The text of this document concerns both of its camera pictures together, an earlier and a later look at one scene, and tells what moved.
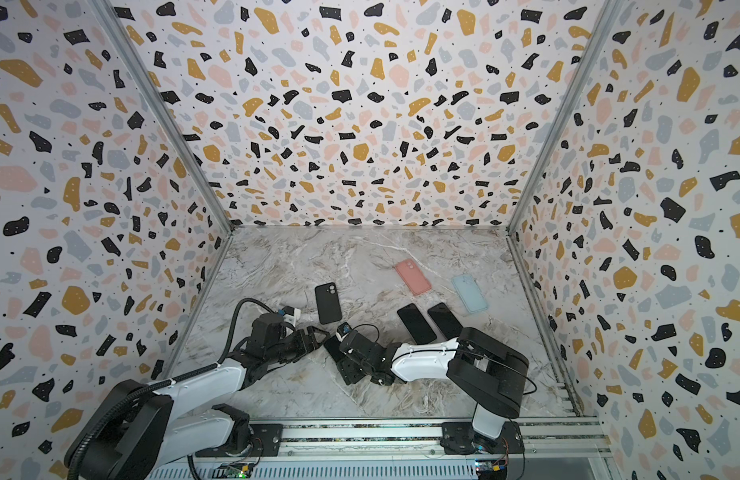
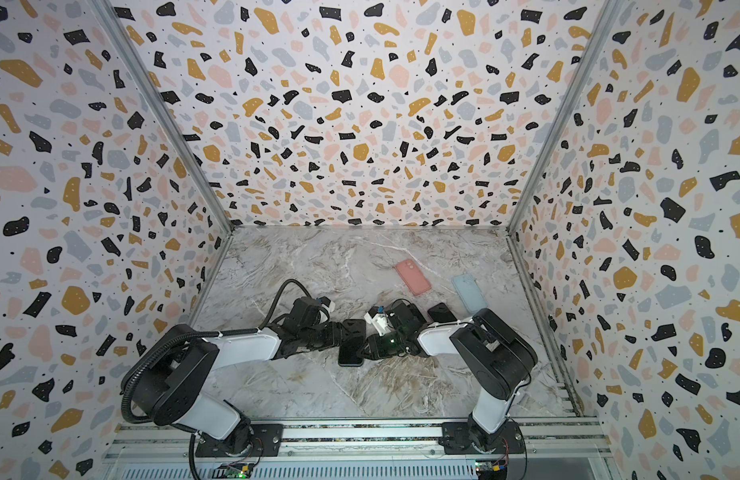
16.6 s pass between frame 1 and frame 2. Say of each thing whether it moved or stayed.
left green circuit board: stayed
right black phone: stayed
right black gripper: moved
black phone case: moved
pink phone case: stayed
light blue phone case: stayed
